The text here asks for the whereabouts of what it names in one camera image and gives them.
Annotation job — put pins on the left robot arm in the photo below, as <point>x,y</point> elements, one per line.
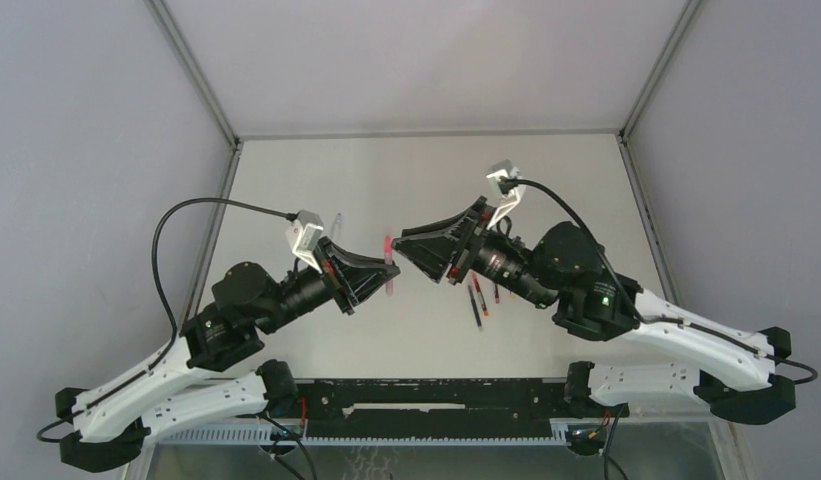
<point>158,398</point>

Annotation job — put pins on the pink gel pen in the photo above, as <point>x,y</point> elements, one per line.
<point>388,259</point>

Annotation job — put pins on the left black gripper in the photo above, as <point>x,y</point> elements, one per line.
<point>360,281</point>

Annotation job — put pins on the aluminium frame back rail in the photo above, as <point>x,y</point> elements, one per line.
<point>432,134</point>

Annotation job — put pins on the aluminium frame right post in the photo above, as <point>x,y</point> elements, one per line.
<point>624,138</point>

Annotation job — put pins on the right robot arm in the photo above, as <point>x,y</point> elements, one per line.
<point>729,371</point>

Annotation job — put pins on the blue capped white marker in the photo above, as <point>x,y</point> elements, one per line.
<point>335,230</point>

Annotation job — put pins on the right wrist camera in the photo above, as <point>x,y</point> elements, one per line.
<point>503,179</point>

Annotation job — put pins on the aluminium frame post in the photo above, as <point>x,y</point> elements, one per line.
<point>624,138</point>
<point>163,15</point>

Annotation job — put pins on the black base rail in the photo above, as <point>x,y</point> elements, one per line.
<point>393,406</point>

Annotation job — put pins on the white cable tray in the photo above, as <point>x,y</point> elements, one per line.
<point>550,434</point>

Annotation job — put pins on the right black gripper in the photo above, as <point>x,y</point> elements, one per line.
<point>432,253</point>

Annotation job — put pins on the dark red gel pen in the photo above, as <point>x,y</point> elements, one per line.
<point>479,292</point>

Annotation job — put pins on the black gel pen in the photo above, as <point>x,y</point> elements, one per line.
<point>475,309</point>

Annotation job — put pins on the aluminium frame left post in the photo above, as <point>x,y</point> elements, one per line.
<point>163,15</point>

